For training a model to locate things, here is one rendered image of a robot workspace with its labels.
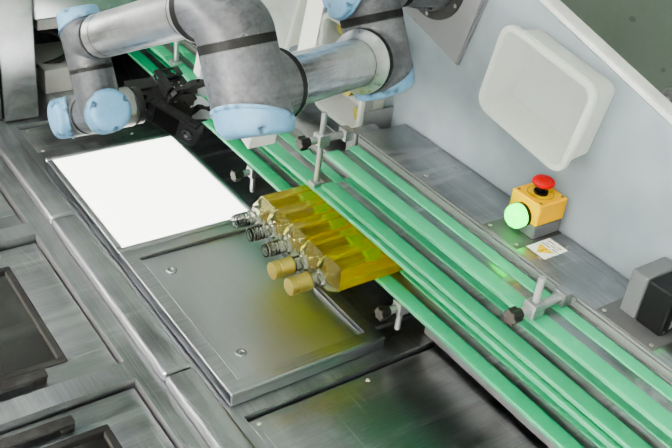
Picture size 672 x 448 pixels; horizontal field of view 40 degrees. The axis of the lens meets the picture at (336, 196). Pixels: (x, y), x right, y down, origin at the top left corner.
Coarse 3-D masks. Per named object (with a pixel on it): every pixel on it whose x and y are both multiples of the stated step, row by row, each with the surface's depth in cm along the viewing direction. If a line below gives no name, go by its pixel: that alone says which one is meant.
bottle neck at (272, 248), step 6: (276, 240) 178; (282, 240) 178; (264, 246) 178; (270, 246) 176; (276, 246) 177; (282, 246) 178; (288, 246) 178; (264, 252) 178; (270, 252) 176; (276, 252) 177; (282, 252) 178
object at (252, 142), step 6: (198, 60) 189; (198, 66) 190; (198, 72) 191; (246, 138) 180; (252, 138) 179; (258, 138) 180; (264, 138) 181; (270, 138) 182; (246, 144) 180; (252, 144) 180; (258, 144) 181; (264, 144) 182
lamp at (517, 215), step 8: (512, 208) 161; (520, 208) 161; (528, 208) 161; (504, 216) 163; (512, 216) 161; (520, 216) 160; (528, 216) 161; (512, 224) 162; (520, 224) 161; (528, 224) 162
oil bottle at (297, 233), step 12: (324, 216) 185; (336, 216) 185; (288, 228) 180; (300, 228) 180; (312, 228) 180; (324, 228) 181; (336, 228) 182; (288, 240) 179; (300, 240) 178; (288, 252) 180
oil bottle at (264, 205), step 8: (280, 192) 191; (288, 192) 191; (296, 192) 192; (304, 192) 192; (312, 192) 192; (256, 200) 188; (264, 200) 188; (272, 200) 188; (280, 200) 188; (288, 200) 189; (296, 200) 189; (304, 200) 190; (256, 208) 187; (264, 208) 186; (272, 208) 186; (264, 216) 186
